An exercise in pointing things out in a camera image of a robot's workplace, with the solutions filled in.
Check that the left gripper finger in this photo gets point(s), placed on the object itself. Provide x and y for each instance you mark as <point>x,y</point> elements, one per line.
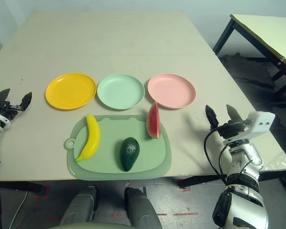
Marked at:
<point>3,96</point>
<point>25,101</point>

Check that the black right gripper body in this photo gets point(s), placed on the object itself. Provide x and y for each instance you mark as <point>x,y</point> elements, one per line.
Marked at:
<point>232,131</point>

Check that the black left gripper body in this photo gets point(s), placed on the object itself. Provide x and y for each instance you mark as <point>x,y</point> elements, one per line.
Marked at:
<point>4,108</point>

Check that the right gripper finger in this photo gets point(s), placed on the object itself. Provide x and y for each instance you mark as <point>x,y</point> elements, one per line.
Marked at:
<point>211,118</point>
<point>233,114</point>

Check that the toy watermelon slice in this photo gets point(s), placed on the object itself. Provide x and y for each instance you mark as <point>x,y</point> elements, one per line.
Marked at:
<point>153,121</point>

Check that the dark green toy avocado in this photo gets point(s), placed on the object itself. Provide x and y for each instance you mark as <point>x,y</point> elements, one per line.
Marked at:
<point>129,153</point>

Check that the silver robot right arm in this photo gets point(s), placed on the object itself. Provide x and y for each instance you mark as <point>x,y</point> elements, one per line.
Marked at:
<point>248,155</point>

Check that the yellow plastic plate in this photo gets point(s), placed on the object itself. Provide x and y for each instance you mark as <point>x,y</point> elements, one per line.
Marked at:
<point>70,91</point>

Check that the pink plastic plate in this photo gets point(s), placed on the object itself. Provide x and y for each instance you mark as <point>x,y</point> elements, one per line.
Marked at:
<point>171,90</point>

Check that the clear plastic film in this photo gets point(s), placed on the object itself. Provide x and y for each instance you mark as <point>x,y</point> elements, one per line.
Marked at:
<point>278,163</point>

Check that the black table foot bar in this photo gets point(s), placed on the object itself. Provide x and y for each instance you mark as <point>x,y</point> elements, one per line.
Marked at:
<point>205,181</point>
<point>19,187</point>

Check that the yellow toy banana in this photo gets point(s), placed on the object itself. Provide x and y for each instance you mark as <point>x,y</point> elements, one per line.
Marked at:
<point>93,138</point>

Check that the cream side table black legs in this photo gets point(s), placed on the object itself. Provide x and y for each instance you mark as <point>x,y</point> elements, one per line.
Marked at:
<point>264,31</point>

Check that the red floor tape mark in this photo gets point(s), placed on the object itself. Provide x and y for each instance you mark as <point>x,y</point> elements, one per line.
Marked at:
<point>46,190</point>

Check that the green cutting board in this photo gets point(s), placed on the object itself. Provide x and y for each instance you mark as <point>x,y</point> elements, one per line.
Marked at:
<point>109,145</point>

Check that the mint green plastic plate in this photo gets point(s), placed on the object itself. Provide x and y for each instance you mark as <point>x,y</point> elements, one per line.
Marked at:
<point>120,91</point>

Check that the grey robot left leg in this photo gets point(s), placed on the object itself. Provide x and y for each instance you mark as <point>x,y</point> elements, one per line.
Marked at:
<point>82,205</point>

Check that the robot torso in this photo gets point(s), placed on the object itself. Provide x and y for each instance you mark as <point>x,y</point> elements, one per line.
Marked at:
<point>90,226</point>

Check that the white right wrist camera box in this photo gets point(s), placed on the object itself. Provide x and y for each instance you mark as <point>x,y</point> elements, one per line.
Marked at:
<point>261,122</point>

